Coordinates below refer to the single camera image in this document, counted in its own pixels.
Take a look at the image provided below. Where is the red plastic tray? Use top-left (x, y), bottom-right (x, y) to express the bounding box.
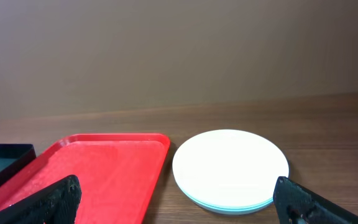
top-left (0, 133), bottom-right (170, 224)

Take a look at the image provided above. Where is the white round plate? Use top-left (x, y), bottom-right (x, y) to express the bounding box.
top-left (172, 129), bottom-right (290, 209)

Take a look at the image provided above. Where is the light blue plate front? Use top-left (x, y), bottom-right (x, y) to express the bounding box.
top-left (181, 191), bottom-right (275, 213)

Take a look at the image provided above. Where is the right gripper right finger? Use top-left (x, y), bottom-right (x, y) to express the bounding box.
top-left (273, 176), bottom-right (358, 224)

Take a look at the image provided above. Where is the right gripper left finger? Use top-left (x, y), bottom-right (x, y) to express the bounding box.
top-left (0, 175), bottom-right (81, 224)

